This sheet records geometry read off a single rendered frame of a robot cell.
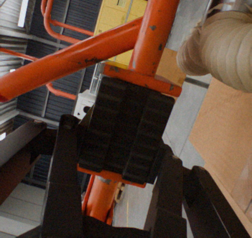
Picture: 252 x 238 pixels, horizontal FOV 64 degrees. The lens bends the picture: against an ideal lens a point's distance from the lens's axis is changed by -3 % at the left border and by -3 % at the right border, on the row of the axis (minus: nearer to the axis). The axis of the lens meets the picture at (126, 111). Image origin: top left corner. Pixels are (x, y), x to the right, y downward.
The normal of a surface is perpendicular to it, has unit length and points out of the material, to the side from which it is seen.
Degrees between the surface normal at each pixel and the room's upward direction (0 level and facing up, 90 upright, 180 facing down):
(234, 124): 0
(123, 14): 90
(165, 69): 90
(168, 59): 90
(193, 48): 42
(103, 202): 103
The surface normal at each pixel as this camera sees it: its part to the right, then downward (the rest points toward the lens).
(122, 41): 0.07, 0.45
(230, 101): -0.96, -0.29
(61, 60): -0.09, 0.04
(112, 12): -0.02, 0.26
